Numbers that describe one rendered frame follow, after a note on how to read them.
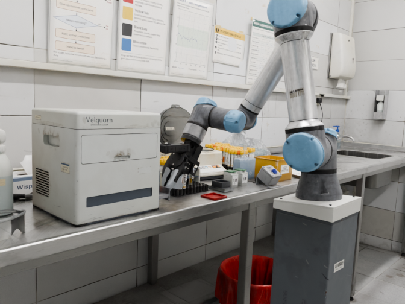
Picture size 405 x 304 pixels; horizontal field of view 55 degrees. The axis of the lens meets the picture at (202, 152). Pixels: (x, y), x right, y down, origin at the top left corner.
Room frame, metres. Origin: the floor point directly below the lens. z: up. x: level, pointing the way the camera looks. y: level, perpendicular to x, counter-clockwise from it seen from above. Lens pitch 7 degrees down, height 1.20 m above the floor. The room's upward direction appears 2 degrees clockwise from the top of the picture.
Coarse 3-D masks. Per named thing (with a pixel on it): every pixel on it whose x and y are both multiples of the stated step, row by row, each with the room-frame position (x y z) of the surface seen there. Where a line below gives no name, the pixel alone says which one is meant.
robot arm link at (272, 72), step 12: (276, 48) 1.33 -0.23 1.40; (276, 60) 1.33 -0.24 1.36; (264, 72) 1.35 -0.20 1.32; (276, 72) 1.33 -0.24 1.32; (264, 84) 1.35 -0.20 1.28; (276, 84) 1.36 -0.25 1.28; (252, 96) 1.37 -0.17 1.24; (264, 96) 1.36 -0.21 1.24; (240, 108) 1.39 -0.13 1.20; (252, 108) 1.37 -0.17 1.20; (252, 120) 1.39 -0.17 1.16
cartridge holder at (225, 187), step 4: (212, 180) 1.49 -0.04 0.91; (216, 180) 1.51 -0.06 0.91; (220, 180) 1.52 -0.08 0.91; (224, 180) 1.51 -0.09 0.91; (212, 184) 1.49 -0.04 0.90; (216, 184) 1.48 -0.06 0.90; (220, 184) 1.46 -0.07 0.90; (224, 184) 1.47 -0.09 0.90; (228, 184) 1.48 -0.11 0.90; (212, 188) 1.49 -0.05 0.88; (216, 188) 1.47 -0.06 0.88; (220, 188) 1.46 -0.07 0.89; (224, 188) 1.46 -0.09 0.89; (228, 188) 1.46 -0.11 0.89; (232, 188) 1.47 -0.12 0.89
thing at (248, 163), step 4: (236, 160) 1.68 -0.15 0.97; (240, 160) 1.66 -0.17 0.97; (244, 160) 1.68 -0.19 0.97; (248, 160) 1.70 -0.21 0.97; (252, 160) 1.71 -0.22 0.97; (236, 164) 1.68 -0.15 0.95; (240, 164) 1.66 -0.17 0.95; (244, 164) 1.68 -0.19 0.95; (248, 164) 1.70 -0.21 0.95; (252, 164) 1.71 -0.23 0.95; (236, 168) 1.68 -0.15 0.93; (244, 168) 1.68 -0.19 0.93; (248, 168) 1.70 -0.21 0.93; (252, 168) 1.71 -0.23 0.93; (248, 172) 1.70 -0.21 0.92; (252, 172) 1.72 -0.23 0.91; (248, 176) 1.70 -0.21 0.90; (252, 176) 1.72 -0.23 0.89; (248, 180) 1.68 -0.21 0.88; (252, 180) 1.70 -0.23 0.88
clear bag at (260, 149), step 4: (252, 140) 2.39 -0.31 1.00; (256, 140) 2.41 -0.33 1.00; (260, 140) 2.44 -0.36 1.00; (248, 144) 2.38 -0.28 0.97; (252, 144) 2.37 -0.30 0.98; (256, 144) 2.37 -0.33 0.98; (260, 144) 2.38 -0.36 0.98; (256, 148) 2.35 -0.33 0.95; (260, 148) 2.37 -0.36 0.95; (264, 148) 2.38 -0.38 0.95; (256, 152) 2.34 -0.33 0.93; (260, 152) 2.35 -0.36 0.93; (264, 152) 2.36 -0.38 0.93; (268, 152) 2.39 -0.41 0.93
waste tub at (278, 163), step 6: (258, 156) 1.80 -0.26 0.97; (264, 156) 1.83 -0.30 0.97; (270, 156) 1.87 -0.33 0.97; (276, 156) 1.84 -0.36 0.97; (258, 162) 1.76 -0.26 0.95; (264, 162) 1.74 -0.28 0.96; (270, 162) 1.72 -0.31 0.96; (276, 162) 1.69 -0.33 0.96; (282, 162) 1.72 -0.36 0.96; (258, 168) 1.76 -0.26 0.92; (276, 168) 1.69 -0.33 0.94; (282, 168) 1.72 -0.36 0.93; (288, 168) 1.76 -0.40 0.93; (282, 174) 1.72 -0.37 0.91; (288, 174) 1.76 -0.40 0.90; (282, 180) 1.73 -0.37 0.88
